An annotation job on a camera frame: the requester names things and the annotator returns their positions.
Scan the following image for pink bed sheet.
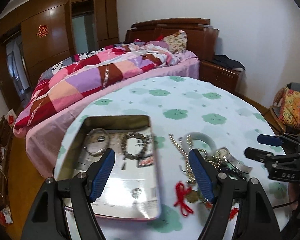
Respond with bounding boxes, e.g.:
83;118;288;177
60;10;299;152
25;51;199;177

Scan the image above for red double happiness decal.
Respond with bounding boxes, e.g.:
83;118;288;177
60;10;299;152
37;24;49;38

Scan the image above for brown wooden wardrobe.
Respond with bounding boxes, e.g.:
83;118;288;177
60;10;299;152
0;0;119;110

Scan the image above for pink metal tin box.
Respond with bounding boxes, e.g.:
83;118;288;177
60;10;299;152
54;114;161;221

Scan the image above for silver wrist watch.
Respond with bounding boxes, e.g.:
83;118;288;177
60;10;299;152
215;147;253;174

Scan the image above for wooden nightstand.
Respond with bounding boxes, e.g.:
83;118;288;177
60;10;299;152
199;61;243;94

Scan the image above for low wooden tv cabinet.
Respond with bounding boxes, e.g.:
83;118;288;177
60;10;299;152
0;116;13;227

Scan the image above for wicker chair with cushion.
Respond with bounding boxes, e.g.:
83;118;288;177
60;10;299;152
266;82;300;134

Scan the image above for gold bead necklace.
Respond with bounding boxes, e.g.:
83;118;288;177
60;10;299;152
168;133;216;184

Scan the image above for dark clothes on nightstand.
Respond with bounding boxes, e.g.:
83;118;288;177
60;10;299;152
212;55;245;72

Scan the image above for grey bead bracelet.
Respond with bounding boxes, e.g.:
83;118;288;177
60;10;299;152
120;132;150;160

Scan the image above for floral pillow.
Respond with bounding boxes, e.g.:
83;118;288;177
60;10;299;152
162;30;187;54

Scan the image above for clear round bangle case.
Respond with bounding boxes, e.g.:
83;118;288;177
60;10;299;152
83;128;110;157

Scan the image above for wooden headboard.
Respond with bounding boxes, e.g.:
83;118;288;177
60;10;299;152
125;18;219;61

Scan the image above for patchwork pink quilt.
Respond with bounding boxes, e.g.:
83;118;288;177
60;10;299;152
13;43;180;138

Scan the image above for white jade bangle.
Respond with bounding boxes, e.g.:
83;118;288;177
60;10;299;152
181;132;217;155

